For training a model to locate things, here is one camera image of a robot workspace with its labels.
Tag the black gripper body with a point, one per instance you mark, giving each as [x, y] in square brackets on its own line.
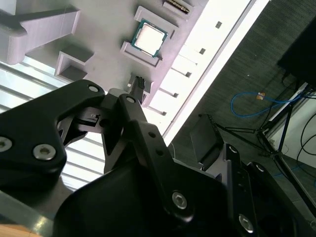
[123, 202]

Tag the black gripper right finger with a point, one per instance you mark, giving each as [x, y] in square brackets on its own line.
[237, 187]

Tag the CPU with silver top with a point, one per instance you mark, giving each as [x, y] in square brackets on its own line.
[150, 37]

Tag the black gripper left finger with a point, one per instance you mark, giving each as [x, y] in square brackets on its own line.
[32, 128]

